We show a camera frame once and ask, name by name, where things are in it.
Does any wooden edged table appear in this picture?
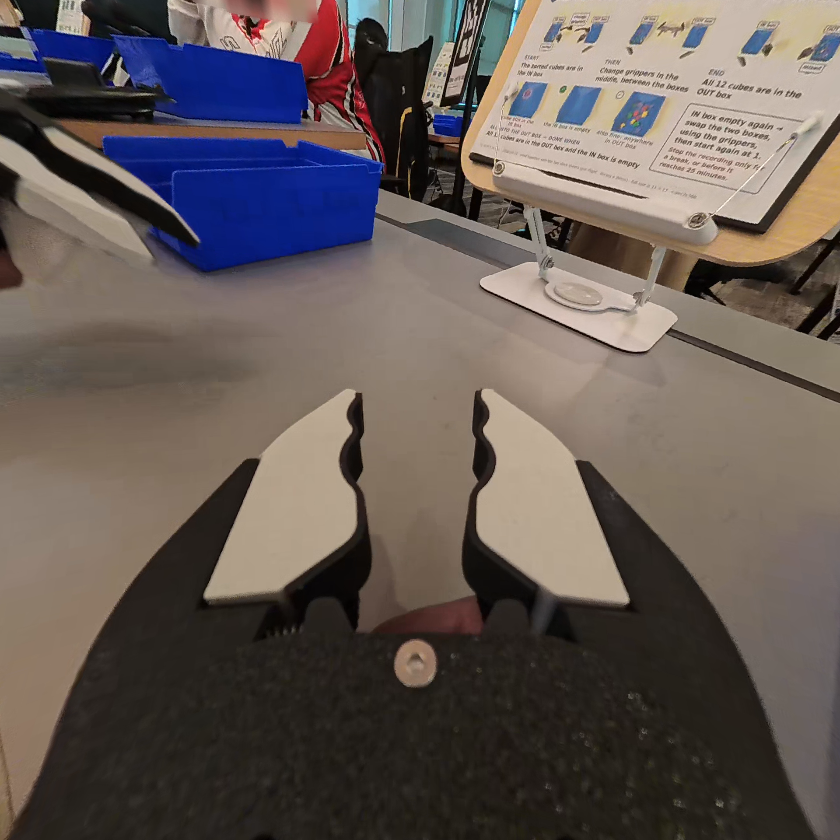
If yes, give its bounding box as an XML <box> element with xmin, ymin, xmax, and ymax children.
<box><xmin>56</xmin><ymin>113</ymin><xmax>368</xmax><ymax>153</ymax></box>

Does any black device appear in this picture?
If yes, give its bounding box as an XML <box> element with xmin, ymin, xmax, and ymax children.
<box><xmin>20</xmin><ymin>58</ymin><xmax>177</xmax><ymax>123</ymax></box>

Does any black white tag sign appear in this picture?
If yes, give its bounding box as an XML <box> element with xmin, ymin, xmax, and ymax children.
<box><xmin>440</xmin><ymin>0</ymin><xmax>490</xmax><ymax>110</ymax></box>

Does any wooden document stand white base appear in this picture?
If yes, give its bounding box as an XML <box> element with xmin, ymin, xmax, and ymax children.
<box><xmin>461</xmin><ymin>0</ymin><xmax>840</xmax><ymax>354</ymax></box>

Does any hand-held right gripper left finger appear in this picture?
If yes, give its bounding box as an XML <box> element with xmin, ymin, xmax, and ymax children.
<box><xmin>202</xmin><ymin>389</ymin><xmax>373</xmax><ymax>634</ymax></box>

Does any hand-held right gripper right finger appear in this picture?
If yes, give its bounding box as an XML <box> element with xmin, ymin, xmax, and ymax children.
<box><xmin>462</xmin><ymin>389</ymin><xmax>632</xmax><ymax>636</ymax></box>

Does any printed instruction sheet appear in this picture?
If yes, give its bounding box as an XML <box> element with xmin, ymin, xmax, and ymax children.
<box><xmin>469</xmin><ymin>0</ymin><xmax>840</xmax><ymax>235</ymax></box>

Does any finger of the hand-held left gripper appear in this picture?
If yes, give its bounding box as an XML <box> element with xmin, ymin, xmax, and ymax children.
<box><xmin>0</xmin><ymin>134</ymin><xmax>157</xmax><ymax>265</ymax></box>
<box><xmin>0</xmin><ymin>97</ymin><xmax>201</xmax><ymax>249</ymax></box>

